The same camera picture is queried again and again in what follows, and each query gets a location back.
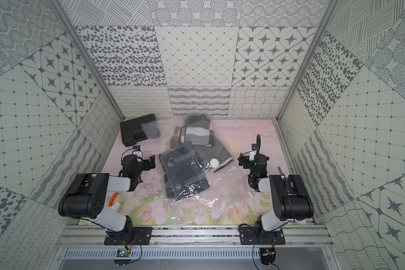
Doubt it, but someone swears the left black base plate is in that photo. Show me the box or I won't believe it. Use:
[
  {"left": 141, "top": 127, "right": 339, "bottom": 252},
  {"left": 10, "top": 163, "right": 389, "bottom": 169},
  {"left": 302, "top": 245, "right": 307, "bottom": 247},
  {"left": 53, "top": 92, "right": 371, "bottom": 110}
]
[{"left": 103, "top": 227, "right": 153, "bottom": 246}]

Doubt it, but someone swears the black white chevron knit blanket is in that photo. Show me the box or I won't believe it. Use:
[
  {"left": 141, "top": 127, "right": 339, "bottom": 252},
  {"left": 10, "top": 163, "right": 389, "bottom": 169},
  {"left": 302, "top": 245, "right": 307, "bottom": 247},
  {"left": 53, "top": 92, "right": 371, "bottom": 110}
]
[{"left": 194, "top": 137, "right": 233, "bottom": 172}]

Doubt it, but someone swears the grey white checked blanket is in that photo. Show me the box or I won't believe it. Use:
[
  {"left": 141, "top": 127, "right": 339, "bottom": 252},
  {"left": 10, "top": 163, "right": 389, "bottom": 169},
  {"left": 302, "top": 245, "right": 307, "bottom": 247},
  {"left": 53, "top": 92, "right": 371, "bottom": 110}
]
[{"left": 178, "top": 114, "right": 215, "bottom": 147}]

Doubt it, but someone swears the aluminium mounting rail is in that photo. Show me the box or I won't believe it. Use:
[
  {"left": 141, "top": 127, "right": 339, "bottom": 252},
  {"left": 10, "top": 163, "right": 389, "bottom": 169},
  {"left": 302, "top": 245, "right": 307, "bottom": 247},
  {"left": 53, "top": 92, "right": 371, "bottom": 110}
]
[{"left": 56, "top": 223, "right": 334, "bottom": 248}]

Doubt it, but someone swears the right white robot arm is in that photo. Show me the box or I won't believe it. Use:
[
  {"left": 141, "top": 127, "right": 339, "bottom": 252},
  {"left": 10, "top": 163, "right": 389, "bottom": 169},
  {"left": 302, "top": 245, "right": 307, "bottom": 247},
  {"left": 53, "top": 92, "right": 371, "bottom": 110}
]
[{"left": 238, "top": 150, "right": 315, "bottom": 234}]

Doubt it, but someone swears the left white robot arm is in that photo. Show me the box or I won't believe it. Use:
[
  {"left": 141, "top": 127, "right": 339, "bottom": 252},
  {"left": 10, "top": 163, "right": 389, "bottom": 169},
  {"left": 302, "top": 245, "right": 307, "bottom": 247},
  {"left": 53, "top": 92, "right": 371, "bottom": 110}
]
[{"left": 58, "top": 154, "right": 155, "bottom": 235}]

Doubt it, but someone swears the orange white spray bottle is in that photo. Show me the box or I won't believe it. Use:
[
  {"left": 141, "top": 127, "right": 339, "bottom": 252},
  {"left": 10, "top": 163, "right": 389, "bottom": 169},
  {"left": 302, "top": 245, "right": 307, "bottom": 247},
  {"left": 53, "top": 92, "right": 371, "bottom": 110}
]
[{"left": 109, "top": 192, "right": 121, "bottom": 212}]

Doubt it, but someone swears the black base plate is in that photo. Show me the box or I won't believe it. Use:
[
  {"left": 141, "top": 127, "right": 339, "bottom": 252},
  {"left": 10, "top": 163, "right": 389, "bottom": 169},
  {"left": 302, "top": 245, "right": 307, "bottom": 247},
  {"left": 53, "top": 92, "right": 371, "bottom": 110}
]
[
  {"left": 238, "top": 225, "right": 286, "bottom": 246},
  {"left": 103, "top": 227, "right": 153, "bottom": 246}
]

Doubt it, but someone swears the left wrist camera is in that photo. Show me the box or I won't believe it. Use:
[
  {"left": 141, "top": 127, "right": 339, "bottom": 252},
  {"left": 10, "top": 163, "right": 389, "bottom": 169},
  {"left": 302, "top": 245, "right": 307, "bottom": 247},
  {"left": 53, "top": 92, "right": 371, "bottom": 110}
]
[{"left": 132, "top": 145, "right": 142, "bottom": 158}]

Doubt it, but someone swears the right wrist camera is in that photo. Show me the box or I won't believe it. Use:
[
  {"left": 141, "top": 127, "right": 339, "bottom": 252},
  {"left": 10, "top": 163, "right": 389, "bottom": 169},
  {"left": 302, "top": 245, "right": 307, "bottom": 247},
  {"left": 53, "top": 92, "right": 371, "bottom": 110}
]
[{"left": 249, "top": 150, "right": 257, "bottom": 162}]

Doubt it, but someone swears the left green circuit board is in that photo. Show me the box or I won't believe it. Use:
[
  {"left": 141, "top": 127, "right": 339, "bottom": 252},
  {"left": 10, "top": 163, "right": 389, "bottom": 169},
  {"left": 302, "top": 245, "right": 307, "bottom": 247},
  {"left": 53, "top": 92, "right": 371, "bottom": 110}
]
[{"left": 116, "top": 249, "right": 130, "bottom": 258}]

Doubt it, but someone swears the navy plaid blanket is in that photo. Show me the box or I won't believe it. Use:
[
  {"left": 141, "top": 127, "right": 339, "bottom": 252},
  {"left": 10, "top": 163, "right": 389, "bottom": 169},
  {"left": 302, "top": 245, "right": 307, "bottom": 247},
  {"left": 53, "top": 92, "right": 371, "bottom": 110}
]
[{"left": 159, "top": 142, "right": 210, "bottom": 202}]

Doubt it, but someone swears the grey metal cylinder tool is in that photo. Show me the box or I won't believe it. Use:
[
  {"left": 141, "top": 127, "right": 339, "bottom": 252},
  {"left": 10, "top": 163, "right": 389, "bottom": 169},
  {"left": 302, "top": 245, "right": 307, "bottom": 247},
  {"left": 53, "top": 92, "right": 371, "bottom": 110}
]
[{"left": 277, "top": 166, "right": 285, "bottom": 177}]

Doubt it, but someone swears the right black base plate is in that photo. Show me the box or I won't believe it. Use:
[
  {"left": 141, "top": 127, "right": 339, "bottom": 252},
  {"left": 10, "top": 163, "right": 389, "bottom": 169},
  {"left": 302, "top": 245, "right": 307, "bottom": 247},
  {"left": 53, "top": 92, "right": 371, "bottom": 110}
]
[{"left": 238, "top": 225, "right": 286, "bottom": 246}]

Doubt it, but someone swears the right black circuit module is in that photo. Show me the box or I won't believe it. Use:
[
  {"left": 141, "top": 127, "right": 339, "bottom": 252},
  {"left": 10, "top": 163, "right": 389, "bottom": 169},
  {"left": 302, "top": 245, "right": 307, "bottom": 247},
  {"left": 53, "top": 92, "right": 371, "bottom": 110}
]
[{"left": 259, "top": 247, "right": 276, "bottom": 266}]

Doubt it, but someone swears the black plastic case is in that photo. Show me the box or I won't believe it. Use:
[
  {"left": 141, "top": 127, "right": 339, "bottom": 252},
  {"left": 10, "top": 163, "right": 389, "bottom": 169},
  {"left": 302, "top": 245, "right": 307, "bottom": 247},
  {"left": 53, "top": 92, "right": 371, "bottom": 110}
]
[{"left": 120, "top": 114, "right": 161, "bottom": 147}]

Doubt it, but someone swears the clear plastic vacuum bag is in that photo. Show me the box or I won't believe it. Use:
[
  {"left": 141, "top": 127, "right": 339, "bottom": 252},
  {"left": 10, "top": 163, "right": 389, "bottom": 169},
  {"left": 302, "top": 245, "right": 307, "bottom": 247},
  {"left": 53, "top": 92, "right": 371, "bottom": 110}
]
[{"left": 131, "top": 115, "right": 254, "bottom": 225}]

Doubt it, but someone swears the white round bag valve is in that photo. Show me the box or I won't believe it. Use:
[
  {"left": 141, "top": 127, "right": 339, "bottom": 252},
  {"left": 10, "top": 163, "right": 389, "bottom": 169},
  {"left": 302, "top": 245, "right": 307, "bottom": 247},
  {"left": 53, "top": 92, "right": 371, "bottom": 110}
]
[{"left": 209, "top": 158, "right": 220, "bottom": 169}]

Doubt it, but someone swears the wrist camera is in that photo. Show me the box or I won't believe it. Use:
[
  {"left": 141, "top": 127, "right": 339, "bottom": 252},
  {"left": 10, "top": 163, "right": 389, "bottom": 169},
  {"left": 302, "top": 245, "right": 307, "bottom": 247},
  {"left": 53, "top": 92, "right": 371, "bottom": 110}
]
[
  {"left": 249, "top": 150, "right": 257, "bottom": 162},
  {"left": 132, "top": 145, "right": 142, "bottom": 158}
]

